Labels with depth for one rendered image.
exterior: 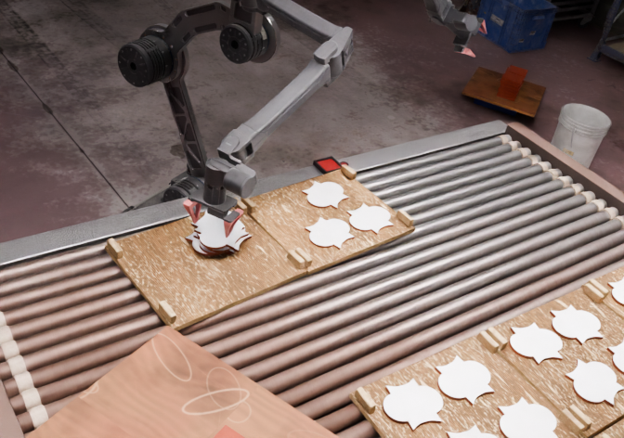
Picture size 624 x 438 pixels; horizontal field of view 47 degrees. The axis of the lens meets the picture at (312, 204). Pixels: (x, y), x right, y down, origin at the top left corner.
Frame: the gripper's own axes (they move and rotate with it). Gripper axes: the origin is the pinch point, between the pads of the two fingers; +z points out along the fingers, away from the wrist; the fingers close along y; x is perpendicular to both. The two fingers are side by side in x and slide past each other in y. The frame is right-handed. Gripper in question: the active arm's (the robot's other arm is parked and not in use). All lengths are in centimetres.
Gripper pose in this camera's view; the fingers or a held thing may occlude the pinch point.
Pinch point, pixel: (211, 226)
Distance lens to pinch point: 188.7
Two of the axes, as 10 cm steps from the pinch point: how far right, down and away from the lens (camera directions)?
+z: -1.5, 8.1, 5.7
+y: 8.9, 3.6, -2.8
